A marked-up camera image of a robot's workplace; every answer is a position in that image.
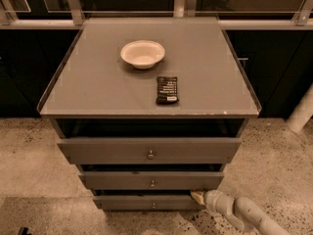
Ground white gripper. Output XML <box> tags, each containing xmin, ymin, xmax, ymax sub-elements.
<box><xmin>191</xmin><ymin>190</ymin><xmax>235</xmax><ymax>216</ymax></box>

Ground grey bottom drawer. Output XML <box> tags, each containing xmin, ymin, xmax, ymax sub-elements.
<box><xmin>93</xmin><ymin>195</ymin><xmax>203</xmax><ymax>212</ymax></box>

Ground grey drawer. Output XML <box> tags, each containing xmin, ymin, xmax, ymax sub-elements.
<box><xmin>57</xmin><ymin>137</ymin><xmax>242</xmax><ymax>165</ymax></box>
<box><xmin>93</xmin><ymin>195</ymin><xmax>203</xmax><ymax>212</ymax></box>
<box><xmin>79</xmin><ymin>171</ymin><xmax>224</xmax><ymax>190</ymax></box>

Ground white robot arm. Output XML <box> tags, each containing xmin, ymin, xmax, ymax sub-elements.
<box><xmin>191</xmin><ymin>190</ymin><xmax>290</xmax><ymax>235</ymax></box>

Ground grey drawer cabinet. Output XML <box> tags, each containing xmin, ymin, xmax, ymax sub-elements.
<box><xmin>38</xmin><ymin>18</ymin><xmax>261</xmax><ymax>199</ymax></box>

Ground grey top drawer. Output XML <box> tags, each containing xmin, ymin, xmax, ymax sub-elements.
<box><xmin>57</xmin><ymin>137</ymin><xmax>242</xmax><ymax>165</ymax></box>

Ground grey middle drawer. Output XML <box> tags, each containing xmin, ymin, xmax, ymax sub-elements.
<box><xmin>79</xmin><ymin>171</ymin><xmax>224</xmax><ymax>190</ymax></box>

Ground black snack bar packet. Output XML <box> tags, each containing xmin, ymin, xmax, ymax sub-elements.
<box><xmin>156</xmin><ymin>76</ymin><xmax>179</xmax><ymax>105</ymax></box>

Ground white pillar base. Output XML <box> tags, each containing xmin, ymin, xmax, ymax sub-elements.
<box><xmin>287</xmin><ymin>84</ymin><xmax>313</xmax><ymax>132</ymax></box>

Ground white bowl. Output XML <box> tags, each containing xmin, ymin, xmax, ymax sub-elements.
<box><xmin>120</xmin><ymin>40</ymin><xmax>165</xmax><ymax>70</ymax></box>

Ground metal window rail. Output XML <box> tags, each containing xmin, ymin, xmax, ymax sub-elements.
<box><xmin>0</xmin><ymin>0</ymin><xmax>313</xmax><ymax>30</ymax></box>

